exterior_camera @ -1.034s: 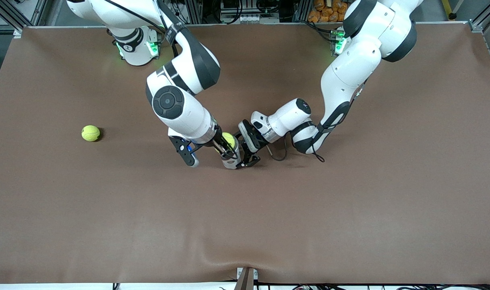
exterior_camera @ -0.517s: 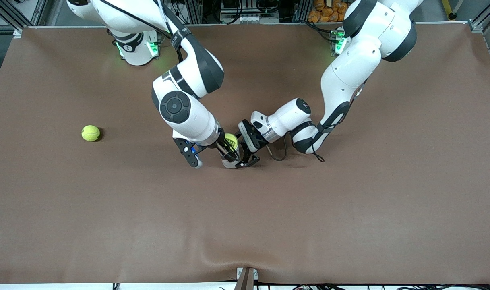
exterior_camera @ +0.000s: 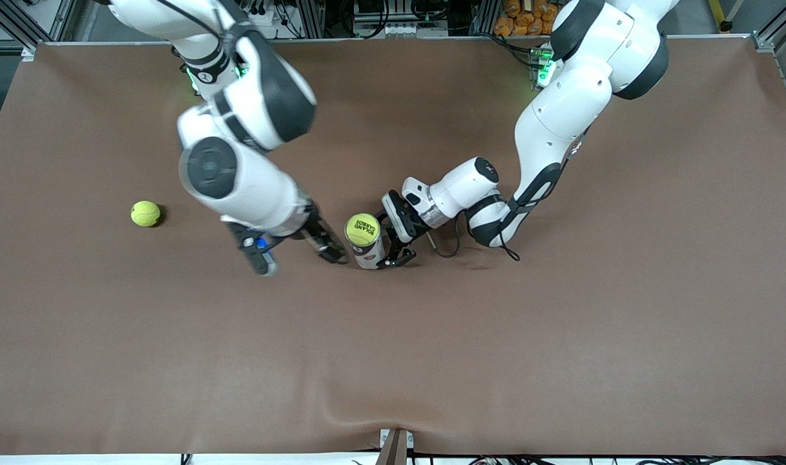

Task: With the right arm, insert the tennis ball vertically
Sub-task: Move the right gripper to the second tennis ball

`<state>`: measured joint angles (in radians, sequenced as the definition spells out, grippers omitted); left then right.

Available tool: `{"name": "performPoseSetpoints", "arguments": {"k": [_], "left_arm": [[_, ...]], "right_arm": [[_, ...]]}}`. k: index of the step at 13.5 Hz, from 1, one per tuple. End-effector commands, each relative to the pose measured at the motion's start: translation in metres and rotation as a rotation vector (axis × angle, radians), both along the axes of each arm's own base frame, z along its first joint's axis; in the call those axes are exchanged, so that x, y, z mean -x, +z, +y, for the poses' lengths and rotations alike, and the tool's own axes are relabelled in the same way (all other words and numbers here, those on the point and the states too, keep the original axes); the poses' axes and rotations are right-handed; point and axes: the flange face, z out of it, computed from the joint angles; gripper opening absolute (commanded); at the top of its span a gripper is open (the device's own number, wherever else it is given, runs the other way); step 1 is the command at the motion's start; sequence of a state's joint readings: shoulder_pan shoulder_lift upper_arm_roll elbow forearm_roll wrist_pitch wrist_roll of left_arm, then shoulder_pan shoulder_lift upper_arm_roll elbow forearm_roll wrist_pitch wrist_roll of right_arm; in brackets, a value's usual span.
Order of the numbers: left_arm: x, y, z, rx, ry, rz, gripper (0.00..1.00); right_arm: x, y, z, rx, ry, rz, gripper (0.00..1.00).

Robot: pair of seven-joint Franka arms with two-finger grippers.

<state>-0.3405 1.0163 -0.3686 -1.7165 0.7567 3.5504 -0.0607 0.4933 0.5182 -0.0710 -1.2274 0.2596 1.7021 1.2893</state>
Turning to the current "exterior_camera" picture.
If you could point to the brown table mat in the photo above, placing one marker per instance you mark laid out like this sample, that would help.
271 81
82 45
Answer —
392 355

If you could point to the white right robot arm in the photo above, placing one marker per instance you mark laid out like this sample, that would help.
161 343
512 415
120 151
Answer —
237 187

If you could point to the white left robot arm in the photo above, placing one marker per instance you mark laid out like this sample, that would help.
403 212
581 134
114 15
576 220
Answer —
560 110

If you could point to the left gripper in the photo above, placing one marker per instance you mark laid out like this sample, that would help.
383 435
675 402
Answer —
403 227

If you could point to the white terminal block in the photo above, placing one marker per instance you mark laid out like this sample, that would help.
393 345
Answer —
405 29

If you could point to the white power strip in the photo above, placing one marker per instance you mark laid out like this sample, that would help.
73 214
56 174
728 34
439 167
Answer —
263 18

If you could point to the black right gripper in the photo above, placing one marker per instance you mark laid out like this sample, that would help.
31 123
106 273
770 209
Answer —
314 231

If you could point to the yellow tennis ball black print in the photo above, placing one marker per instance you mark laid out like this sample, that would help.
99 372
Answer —
362 229

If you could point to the white blue tennis ball can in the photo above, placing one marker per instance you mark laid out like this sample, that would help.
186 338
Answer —
370 255

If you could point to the aluminium frame post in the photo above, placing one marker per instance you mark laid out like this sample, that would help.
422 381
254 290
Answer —
60 19
780 26
482 18
312 19

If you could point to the orange bagged items pile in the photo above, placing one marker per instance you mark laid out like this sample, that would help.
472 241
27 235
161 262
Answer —
522 19

